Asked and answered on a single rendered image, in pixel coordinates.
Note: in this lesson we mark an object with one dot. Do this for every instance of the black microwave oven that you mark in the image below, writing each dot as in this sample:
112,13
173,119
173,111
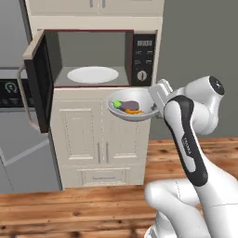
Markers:
143,59

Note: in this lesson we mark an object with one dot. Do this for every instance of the cream drawer front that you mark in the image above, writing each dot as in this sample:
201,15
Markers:
103,174

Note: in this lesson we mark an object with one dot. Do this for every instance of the orange shrimp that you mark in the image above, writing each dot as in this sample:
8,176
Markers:
134,112

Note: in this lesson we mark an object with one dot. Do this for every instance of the grey bowl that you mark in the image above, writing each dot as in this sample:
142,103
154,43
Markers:
141,96

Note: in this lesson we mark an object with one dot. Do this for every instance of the purple eggplant with green stem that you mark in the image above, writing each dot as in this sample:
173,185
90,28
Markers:
129,104

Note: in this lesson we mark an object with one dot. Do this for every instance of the black microwave door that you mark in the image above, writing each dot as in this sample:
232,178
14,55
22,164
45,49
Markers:
39,83

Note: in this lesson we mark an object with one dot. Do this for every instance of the grey steel fridge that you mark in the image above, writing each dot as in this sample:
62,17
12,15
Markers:
18,148

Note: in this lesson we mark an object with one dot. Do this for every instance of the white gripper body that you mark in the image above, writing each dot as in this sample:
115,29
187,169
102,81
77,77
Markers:
158,96

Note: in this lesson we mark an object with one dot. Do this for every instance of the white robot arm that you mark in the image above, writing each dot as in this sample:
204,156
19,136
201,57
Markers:
214,198

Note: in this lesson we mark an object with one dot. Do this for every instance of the white microwave turntable plate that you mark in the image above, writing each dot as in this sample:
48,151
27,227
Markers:
92,74

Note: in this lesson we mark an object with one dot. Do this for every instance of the tall cream cabinet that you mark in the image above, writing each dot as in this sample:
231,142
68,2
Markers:
93,21

